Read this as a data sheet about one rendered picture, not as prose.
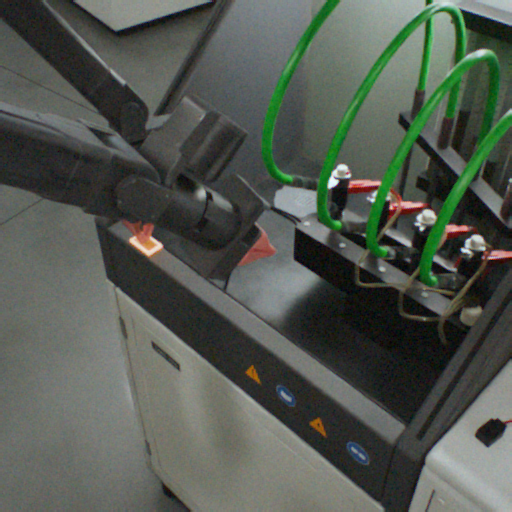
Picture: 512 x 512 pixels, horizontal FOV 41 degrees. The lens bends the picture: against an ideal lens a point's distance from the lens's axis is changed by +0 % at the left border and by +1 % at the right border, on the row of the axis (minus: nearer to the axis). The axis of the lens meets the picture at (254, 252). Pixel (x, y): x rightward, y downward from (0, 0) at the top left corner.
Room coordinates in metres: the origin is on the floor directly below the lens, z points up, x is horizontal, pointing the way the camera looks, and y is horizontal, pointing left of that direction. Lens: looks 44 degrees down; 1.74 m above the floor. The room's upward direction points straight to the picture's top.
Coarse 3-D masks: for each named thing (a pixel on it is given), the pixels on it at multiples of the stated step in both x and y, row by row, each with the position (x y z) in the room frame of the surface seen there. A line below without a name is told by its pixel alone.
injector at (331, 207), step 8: (336, 176) 0.86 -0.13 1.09; (336, 184) 0.85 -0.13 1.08; (344, 184) 0.85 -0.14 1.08; (336, 192) 0.85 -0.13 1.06; (344, 192) 0.85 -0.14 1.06; (336, 200) 0.85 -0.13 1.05; (344, 200) 0.85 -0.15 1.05; (328, 208) 0.84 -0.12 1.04; (336, 208) 0.85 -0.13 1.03; (344, 208) 0.86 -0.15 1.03; (336, 216) 0.86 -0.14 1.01; (336, 232) 0.86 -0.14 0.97
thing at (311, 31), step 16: (336, 0) 0.82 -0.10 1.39; (432, 0) 0.98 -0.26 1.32; (320, 16) 0.80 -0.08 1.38; (304, 32) 0.79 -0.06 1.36; (432, 32) 1.00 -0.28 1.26; (304, 48) 0.78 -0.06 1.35; (288, 64) 0.77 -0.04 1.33; (288, 80) 0.76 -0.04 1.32; (272, 96) 0.75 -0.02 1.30; (272, 112) 0.74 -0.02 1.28; (272, 128) 0.74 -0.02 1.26; (272, 160) 0.74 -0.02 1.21; (272, 176) 0.75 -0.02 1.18; (288, 176) 0.77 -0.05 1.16
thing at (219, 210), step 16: (240, 176) 0.58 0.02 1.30; (208, 192) 0.53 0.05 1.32; (224, 192) 0.57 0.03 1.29; (240, 192) 0.56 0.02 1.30; (208, 208) 0.51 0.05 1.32; (224, 208) 0.52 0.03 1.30; (240, 208) 0.54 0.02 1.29; (256, 208) 0.53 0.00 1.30; (208, 224) 0.50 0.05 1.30; (224, 224) 0.51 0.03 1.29; (240, 224) 0.53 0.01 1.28; (192, 240) 0.50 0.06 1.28; (208, 240) 0.50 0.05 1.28; (224, 240) 0.51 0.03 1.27; (240, 240) 0.52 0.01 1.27; (192, 256) 0.52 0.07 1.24; (208, 256) 0.51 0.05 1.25; (224, 256) 0.51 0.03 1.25; (208, 272) 0.50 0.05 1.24
